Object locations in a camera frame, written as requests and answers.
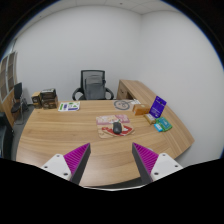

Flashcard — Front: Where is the wooden glass door bookcase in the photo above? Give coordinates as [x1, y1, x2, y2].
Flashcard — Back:
[0, 52, 17, 125]

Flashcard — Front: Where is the green packet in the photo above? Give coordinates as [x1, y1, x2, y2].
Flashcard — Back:
[156, 117, 172, 131]

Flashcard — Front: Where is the blue small packet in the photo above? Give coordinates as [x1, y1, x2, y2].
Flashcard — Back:
[154, 123, 163, 132]

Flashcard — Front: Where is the cartoon printed mouse pad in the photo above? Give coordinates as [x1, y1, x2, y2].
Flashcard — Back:
[96, 114, 134, 138]

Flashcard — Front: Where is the black folding chair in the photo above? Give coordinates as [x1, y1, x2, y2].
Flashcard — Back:
[11, 83, 29, 125]

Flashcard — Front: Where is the dark brown cardboard box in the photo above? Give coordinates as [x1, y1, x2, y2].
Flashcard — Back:
[40, 88, 58, 109]

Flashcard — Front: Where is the purple standing card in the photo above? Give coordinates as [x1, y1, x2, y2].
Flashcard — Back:
[149, 96, 167, 118]

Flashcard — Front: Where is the yellow small box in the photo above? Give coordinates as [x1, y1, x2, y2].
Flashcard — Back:
[144, 114, 156, 125]

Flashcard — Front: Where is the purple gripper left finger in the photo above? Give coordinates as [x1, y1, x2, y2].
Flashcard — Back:
[41, 142, 92, 184]

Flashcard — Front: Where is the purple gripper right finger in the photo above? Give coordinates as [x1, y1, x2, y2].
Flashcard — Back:
[131, 142, 184, 185]

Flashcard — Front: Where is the black computer mouse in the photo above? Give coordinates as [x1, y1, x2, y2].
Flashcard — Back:
[113, 122, 122, 134]

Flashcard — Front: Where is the wooden side cabinet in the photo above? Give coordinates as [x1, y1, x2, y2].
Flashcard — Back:
[117, 80, 156, 105]

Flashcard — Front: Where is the small brown cardboard box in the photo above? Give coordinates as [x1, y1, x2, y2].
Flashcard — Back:
[31, 92, 42, 109]

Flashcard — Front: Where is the white green printed leaflet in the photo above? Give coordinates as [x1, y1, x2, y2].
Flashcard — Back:
[58, 102, 80, 112]

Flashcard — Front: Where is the black mesh office chair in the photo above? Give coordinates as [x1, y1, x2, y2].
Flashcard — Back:
[72, 70, 114, 101]

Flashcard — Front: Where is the orange cardboard box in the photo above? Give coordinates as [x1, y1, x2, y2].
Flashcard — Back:
[133, 104, 150, 115]

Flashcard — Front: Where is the round grey coaster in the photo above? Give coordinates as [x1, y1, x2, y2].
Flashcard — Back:
[114, 100, 130, 110]

